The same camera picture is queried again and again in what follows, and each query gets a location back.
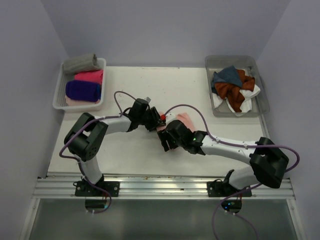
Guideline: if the purple rolled towel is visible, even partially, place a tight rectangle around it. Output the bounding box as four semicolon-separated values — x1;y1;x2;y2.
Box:
65;80;101;103

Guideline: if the white plastic basket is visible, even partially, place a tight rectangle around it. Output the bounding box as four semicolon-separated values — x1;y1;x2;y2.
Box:
52;57;107;113

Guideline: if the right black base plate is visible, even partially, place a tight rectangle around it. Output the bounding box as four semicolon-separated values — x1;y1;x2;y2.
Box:
206;179;253;198

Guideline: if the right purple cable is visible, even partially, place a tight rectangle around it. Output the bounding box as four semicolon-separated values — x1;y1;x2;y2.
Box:
159;104;301;240

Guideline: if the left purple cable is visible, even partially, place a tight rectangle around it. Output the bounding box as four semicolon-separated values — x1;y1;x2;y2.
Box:
59;91;136;215

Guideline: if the white cloth in bin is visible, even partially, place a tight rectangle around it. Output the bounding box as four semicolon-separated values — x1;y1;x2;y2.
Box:
212;84;261;117

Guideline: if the aluminium mounting rail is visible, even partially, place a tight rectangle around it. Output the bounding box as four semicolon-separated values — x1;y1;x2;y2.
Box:
32;172;295;200

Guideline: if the brown towel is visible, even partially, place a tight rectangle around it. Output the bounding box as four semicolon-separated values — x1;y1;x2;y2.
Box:
212;68;256;113

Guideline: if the pale pink rolled towel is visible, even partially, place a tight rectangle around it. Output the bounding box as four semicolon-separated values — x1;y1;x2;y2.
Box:
65;95;100;107

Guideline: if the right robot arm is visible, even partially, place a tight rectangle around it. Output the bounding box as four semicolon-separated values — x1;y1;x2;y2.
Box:
157;119;289;197

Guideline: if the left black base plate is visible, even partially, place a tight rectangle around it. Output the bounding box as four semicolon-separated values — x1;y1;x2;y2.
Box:
72;180;120;197

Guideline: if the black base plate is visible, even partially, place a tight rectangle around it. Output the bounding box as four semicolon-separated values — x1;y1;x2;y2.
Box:
72;180;120;197
206;179;253;198

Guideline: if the light pink towel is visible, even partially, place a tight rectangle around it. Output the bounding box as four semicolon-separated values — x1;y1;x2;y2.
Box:
156;112;196;152

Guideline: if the purple cable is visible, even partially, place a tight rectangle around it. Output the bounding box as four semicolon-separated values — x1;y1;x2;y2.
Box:
159;104;301;240
59;91;136;215

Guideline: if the blue grey towel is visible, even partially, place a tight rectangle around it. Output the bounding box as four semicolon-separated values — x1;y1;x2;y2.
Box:
210;65;243;92

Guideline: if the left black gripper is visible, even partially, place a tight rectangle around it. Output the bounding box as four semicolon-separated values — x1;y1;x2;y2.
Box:
138;106;167;132

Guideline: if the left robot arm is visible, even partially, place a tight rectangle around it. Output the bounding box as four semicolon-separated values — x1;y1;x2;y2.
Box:
59;98;166;197

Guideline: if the hot pink rolled towel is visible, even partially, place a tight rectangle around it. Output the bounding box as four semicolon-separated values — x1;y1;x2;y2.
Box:
74;69;104;85

